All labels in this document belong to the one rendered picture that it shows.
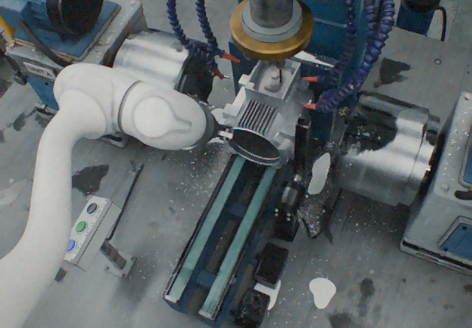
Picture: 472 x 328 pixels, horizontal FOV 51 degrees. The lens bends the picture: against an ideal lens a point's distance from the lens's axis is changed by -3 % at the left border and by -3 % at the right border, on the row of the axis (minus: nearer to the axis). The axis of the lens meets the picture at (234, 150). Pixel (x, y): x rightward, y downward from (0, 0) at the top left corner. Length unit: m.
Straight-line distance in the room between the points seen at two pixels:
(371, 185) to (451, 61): 0.74
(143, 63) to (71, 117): 0.46
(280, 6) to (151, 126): 0.37
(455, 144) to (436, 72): 0.61
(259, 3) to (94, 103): 0.37
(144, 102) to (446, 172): 0.65
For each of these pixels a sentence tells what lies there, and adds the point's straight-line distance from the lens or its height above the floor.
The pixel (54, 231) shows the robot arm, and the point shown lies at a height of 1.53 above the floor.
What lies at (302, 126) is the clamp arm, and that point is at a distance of 1.04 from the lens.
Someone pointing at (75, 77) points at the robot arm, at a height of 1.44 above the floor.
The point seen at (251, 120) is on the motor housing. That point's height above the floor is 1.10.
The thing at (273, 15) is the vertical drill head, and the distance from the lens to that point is 1.04.
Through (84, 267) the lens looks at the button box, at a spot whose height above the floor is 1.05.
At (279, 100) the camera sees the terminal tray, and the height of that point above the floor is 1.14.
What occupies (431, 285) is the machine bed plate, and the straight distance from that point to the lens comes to 1.43.
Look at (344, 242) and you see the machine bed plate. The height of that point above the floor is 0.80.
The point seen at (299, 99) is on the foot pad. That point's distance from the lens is 1.29.
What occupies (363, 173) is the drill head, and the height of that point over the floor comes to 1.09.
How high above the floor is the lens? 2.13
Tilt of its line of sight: 60 degrees down
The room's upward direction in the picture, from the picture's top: 9 degrees counter-clockwise
